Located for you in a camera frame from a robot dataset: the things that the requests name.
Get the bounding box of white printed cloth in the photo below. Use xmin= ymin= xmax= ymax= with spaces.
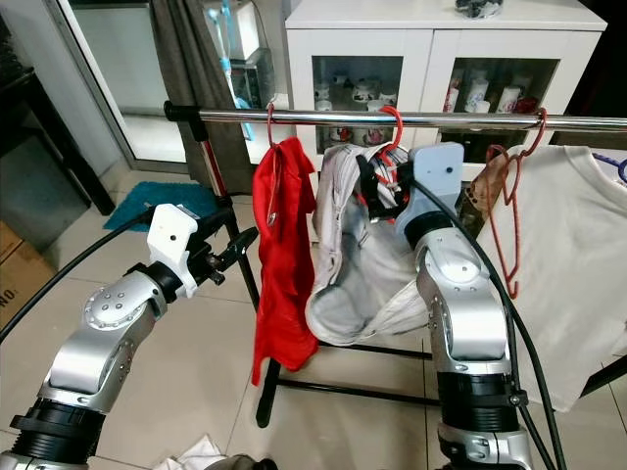
xmin=152 ymin=436 xmax=226 ymax=470

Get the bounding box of red wire hanger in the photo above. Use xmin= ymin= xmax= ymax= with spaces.
xmin=265 ymin=104 xmax=283 ymax=158
xmin=358 ymin=105 xmax=414 ymax=212
xmin=485 ymin=106 xmax=548 ymax=300

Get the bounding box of white framed glass door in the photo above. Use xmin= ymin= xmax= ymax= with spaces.
xmin=0 ymin=0 xmax=290 ymax=167

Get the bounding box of beige garment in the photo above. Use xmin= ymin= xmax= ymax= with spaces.
xmin=304 ymin=144 xmax=437 ymax=346

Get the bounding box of white t-shirt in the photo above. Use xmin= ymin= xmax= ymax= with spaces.
xmin=500 ymin=145 xmax=627 ymax=412

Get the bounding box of white glass door cabinet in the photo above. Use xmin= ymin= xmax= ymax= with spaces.
xmin=284 ymin=0 xmax=608 ymax=163

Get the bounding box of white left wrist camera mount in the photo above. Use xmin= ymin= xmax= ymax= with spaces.
xmin=147 ymin=204 xmax=205 ymax=300

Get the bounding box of grey curtain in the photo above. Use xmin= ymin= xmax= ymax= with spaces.
xmin=152 ymin=0 xmax=256 ymax=197

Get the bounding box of small dark ornament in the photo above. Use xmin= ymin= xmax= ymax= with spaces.
xmin=455 ymin=0 xmax=506 ymax=20

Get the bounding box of dark robot leg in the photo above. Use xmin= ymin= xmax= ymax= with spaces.
xmin=211 ymin=454 xmax=270 ymax=470

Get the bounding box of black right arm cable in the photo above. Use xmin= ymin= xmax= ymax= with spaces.
xmin=413 ymin=176 xmax=571 ymax=470

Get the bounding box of teal floor mat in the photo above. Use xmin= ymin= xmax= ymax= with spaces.
xmin=103 ymin=181 xmax=215 ymax=233

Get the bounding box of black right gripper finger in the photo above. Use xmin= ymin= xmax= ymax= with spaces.
xmin=356 ymin=155 xmax=383 ymax=214
xmin=372 ymin=145 xmax=405 ymax=187

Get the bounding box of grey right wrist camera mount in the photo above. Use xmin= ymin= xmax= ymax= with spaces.
xmin=411 ymin=142 xmax=467 ymax=224

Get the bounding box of printed cardboard box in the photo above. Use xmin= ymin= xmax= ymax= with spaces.
xmin=0 ymin=253 xmax=60 ymax=329

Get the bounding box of black side table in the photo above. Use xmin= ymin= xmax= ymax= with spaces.
xmin=0 ymin=39 xmax=111 ymax=221

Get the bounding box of black clothes rack chrome rail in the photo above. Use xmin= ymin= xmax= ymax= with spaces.
xmin=165 ymin=101 xmax=627 ymax=429

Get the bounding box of small red garment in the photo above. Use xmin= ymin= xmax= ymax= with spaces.
xmin=251 ymin=137 xmax=318 ymax=387

